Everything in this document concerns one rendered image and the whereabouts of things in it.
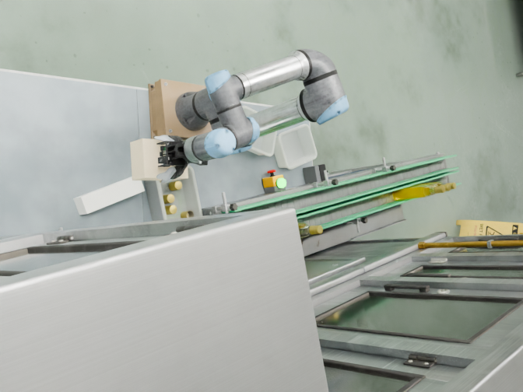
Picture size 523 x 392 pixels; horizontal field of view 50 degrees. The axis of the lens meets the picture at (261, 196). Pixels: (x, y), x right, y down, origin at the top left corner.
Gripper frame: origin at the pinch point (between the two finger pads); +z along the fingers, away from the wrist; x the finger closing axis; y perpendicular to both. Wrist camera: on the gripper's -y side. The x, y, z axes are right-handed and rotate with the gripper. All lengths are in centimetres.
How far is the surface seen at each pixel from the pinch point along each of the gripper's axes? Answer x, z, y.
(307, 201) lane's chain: 13, 23, -89
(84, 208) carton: 12.8, 29.6, 13.1
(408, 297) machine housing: 47, -56, -44
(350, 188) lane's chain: 7, 24, -121
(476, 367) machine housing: 51, -99, -1
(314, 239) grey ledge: 31, 23, -93
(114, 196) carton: 9.0, 29.3, 2.1
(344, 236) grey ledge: 30, 24, -114
